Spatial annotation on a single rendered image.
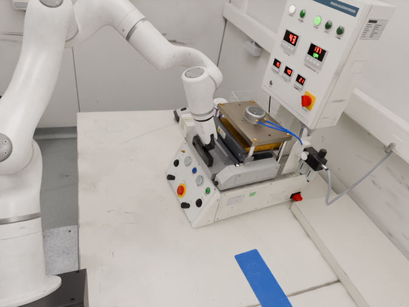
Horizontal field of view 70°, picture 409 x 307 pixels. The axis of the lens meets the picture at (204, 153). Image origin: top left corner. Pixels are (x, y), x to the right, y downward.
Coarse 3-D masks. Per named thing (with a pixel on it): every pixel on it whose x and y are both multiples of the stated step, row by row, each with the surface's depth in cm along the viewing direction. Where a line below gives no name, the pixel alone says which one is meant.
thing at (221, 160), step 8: (192, 144) 118; (216, 144) 114; (200, 152) 114; (216, 152) 115; (224, 152) 110; (200, 160) 113; (216, 160) 112; (224, 160) 110; (208, 168) 108; (216, 168) 108; (224, 168) 109; (208, 176) 108
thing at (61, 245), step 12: (60, 228) 103; (72, 228) 104; (48, 240) 99; (60, 240) 100; (72, 240) 100; (48, 252) 96; (60, 252) 96; (72, 252) 97; (48, 264) 93; (60, 264) 93; (72, 264) 94
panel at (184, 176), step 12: (180, 156) 127; (192, 156) 121; (180, 168) 125; (192, 168) 119; (180, 180) 124; (192, 180) 117; (204, 180) 112; (192, 192) 116; (204, 192) 111; (192, 204) 115; (204, 204) 109; (192, 216) 113
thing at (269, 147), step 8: (224, 120) 119; (232, 128) 115; (240, 136) 112; (240, 144) 108; (248, 144) 108; (264, 144) 110; (272, 144) 112; (280, 144) 114; (256, 152) 110; (264, 152) 113
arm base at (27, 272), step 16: (16, 224) 71; (32, 224) 74; (0, 240) 70; (16, 240) 71; (32, 240) 73; (0, 256) 69; (16, 256) 70; (32, 256) 73; (0, 272) 69; (16, 272) 70; (32, 272) 72; (0, 288) 69; (16, 288) 70; (32, 288) 72; (48, 288) 73; (0, 304) 66; (16, 304) 67
